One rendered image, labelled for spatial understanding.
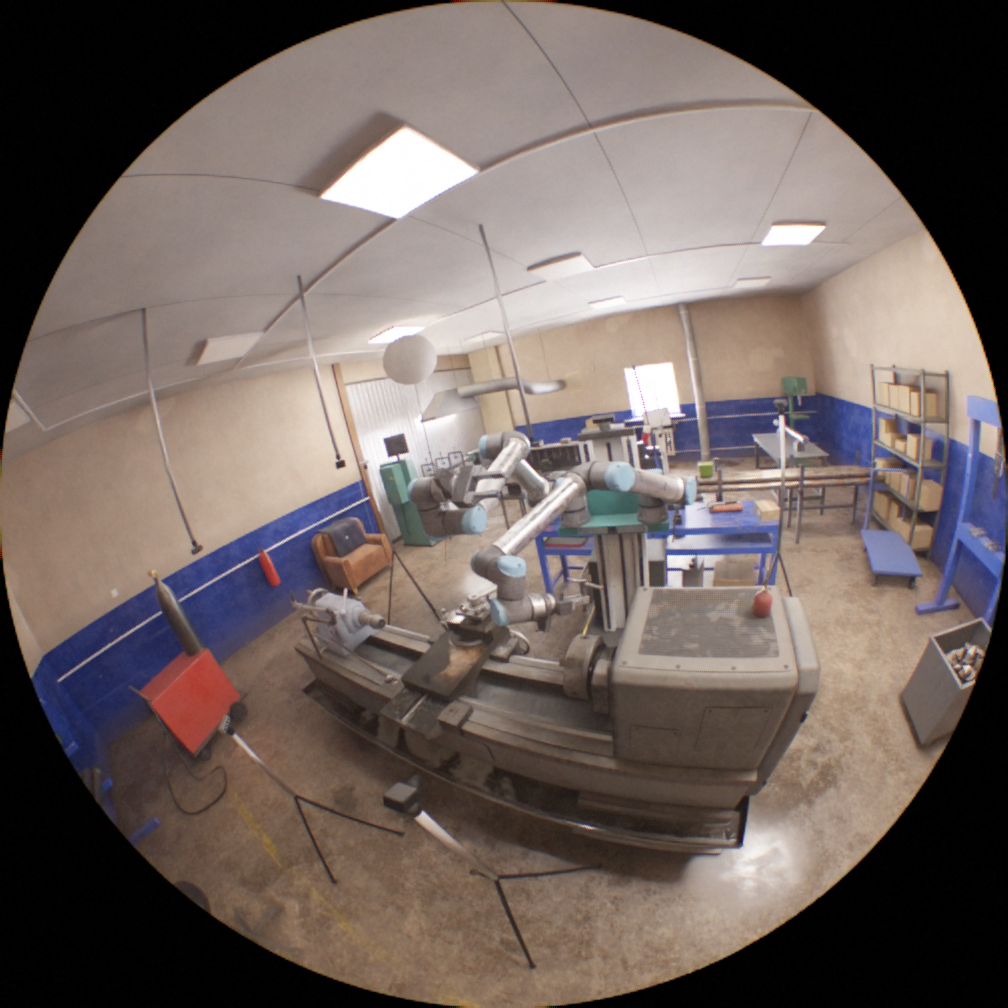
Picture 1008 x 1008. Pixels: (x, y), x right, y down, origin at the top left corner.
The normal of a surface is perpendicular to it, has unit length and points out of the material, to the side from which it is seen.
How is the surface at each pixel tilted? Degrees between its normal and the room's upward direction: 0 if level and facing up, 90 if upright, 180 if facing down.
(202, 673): 90
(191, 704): 90
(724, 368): 90
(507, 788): 0
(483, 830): 0
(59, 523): 90
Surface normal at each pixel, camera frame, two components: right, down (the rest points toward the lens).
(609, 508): -0.42, 0.36
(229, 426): 0.86, -0.04
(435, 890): -0.22, -0.93
